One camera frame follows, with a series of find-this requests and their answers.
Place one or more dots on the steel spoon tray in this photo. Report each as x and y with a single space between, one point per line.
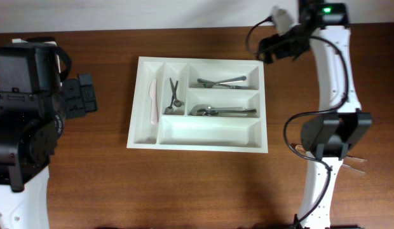
206 106

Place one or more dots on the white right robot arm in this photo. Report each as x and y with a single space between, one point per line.
339 123

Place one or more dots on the steel fork tines down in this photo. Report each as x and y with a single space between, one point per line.
210 84

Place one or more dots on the white plastic cutlery tray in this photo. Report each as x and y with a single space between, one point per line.
181 131

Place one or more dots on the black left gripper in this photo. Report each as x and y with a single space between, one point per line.
82 90

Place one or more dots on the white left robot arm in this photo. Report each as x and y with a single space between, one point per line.
37 96

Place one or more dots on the pink plastic knife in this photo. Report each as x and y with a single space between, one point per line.
153 97

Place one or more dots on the steel fork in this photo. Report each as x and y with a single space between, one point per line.
200 85

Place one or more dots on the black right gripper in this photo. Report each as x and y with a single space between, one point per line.
281 51

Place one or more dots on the small dark teaspoon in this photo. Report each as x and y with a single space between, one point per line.
169 109
176 102

